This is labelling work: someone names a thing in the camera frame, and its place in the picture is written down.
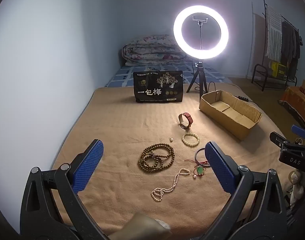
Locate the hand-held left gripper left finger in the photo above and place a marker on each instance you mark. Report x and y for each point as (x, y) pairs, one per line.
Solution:
(91, 162)

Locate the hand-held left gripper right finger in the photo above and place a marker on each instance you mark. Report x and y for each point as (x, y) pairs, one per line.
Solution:
(220, 167)

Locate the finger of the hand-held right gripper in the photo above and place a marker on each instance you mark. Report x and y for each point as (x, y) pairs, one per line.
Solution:
(278, 138)
(299, 130)

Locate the dark thin bangle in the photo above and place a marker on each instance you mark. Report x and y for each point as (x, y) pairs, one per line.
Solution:
(198, 152)

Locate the cardboard box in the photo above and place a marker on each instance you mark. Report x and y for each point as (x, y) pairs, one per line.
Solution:
(232, 120)

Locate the person's right hand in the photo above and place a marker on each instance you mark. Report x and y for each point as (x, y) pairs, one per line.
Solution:
(296, 190)

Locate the person's left hand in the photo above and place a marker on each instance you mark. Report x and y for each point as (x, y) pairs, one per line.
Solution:
(140, 227)

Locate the orange cloth covered furniture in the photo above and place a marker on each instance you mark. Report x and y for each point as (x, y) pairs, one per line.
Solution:
(296, 100)

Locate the yellow box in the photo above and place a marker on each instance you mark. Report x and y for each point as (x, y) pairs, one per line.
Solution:
(278, 69)

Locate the black shoe rack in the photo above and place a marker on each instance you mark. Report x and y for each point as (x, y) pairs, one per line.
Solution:
(257, 66)

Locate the dark hanging clothes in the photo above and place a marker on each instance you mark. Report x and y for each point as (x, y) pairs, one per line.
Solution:
(290, 42)

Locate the blue patterned bed sheet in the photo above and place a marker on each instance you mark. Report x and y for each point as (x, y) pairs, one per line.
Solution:
(122, 76)

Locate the black mini tripod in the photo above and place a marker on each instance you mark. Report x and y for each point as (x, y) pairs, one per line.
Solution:
(199, 76)

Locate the black snack bag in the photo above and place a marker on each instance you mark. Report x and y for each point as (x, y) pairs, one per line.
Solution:
(157, 87)

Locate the striped towel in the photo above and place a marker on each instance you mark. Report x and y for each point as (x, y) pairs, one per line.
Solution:
(273, 30)

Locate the folded floral quilt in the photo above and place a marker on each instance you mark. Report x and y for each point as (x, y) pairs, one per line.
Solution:
(152, 52)

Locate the black clothes rack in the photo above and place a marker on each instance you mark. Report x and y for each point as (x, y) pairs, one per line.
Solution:
(265, 2)

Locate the phone holder clamp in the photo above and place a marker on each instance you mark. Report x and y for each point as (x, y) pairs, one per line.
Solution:
(200, 21)

